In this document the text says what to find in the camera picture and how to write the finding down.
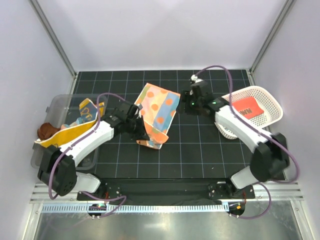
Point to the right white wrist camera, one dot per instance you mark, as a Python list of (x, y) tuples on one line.
[(197, 82)]

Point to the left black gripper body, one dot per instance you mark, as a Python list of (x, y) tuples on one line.
[(132, 124)]

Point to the black grid mat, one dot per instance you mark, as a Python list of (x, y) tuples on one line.
[(195, 147)]

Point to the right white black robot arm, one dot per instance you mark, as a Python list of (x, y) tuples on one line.
[(269, 151)]

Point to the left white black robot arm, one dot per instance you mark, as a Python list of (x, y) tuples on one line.
[(58, 166)]

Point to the brown bear towel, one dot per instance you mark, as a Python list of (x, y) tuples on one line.
[(248, 107)]

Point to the orange polka dot towel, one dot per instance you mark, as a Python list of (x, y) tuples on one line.
[(159, 107)]

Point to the white perforated plastic basket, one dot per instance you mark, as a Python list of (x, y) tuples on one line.
[(273, 111)]

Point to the yellow blue patterned towel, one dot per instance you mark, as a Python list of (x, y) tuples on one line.
[(68, 132)]

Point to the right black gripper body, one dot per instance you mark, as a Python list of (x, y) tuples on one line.
[(194, 105)]

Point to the dark brown towel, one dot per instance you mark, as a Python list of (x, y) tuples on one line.
[(46, 131)]

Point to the slotted cable duct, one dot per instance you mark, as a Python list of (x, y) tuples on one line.
[(91, 208)]

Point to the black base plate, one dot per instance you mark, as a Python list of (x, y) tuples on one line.
[(172, 191)]

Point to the clear plastic bin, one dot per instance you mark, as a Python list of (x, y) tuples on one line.
[(64, 109)]

